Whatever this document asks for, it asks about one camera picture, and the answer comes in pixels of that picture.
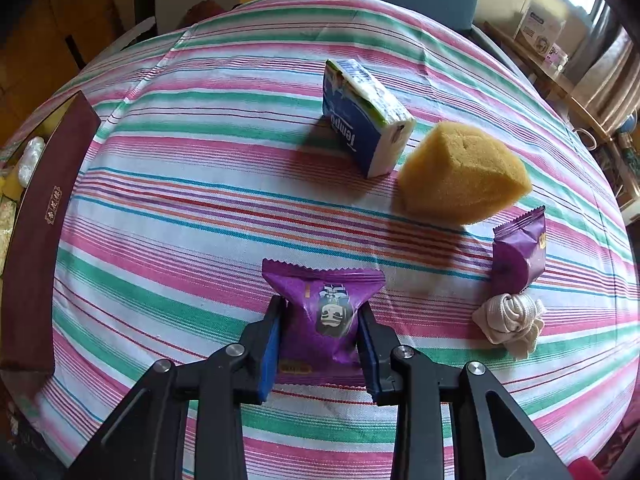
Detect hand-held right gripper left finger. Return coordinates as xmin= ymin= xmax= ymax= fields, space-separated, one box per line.
xmin=75 ymin=295 xmax=285 ymax=480

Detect grey bed rail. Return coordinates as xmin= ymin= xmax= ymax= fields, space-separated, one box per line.
xmin=80 ymin=15 xmax=161 ymax=66
xmin=470 ymin=25 xmax=531 ymax=81

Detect maroon box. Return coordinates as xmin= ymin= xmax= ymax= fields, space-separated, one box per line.
xmin=0 ymin=91 xmax=102 ymax=373

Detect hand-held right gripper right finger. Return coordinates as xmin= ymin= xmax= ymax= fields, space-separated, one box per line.
xmin=356 ymin=306 xmax=573 ymax=480

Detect purple snack packet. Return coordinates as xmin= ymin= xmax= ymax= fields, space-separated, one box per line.
xmin=262 ymin=258 xmax=387 ymax=386
xmin=489 ymin=206 xmax=547 ymax=297

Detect white cardboard box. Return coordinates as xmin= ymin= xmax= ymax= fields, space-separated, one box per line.
xmin=512 ymin=2 xmax=568 ymax=56

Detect small purple box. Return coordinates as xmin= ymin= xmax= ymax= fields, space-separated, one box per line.
xmin=547 ymin=42 xmax=571 ymax=68

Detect white rolled socks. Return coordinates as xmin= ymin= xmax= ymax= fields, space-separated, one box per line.
xmin=472 ymin=291 xmax=546 ymax=360

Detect wooden desk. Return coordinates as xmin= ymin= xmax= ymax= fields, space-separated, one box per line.
xmin=482 ymin=20 xmax=640 ymax=171

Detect striped bed sheet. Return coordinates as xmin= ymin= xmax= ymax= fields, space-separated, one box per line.
xmin=0 ymin=0 xmax=636 ymax=480

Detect yellow wedge sponge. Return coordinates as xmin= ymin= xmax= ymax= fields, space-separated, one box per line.
xmin=397 ymin=122 xmax=532 ymax=226

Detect clear plastic bag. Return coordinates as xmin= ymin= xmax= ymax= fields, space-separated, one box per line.
xmin=17 ymin=136 xmax=47 ymax=186

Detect person's red clothing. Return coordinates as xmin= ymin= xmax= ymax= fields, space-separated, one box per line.
xmin=570 ymin=455 xmax=607 ymax=480

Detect beige curtain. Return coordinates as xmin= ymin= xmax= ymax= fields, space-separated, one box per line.
xmin=570 ymin=25 xmax=640 ymax=131

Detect blue tissue pack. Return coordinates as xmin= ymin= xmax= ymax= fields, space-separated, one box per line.
xmin=321 ymin=58 xmax=416 ymax=179

